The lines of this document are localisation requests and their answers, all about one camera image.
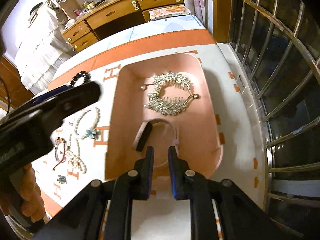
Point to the person's left hand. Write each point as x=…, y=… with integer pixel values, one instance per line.
x=33, y=204

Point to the light blue leaf bedsheet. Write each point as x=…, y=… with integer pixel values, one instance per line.
x=166, y=25

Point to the pink jewelry tray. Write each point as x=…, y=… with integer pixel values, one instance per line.
x=199, y=142

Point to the pink smartwatch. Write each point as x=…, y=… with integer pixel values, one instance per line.
x=160, y=134

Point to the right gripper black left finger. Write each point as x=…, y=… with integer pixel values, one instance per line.
x=134, y=184

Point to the orange H-pattern blanket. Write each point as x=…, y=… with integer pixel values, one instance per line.
x=219, y=134

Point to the small grey flower earring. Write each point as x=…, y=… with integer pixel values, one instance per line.
x=61, y=179

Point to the wooden desk with drawers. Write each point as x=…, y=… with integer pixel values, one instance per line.
x=111, y=17

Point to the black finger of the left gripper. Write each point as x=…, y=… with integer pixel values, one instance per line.
x=64, y=104

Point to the stack of magazines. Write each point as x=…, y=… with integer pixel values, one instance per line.
x=166, y=12

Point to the metal window grille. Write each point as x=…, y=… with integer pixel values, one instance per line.
x=277, y=43

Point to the gold rhinestone hair comb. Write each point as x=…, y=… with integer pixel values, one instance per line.
x=169, y=93

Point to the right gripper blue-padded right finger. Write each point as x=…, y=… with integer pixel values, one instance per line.
x=188, y=184

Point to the blue flower hair clip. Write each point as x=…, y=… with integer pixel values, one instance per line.
x=92, y=133

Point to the white lace furniture cover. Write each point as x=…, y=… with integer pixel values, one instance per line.
x=43, y=48

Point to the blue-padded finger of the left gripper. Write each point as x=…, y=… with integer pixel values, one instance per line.
x=49, y=94

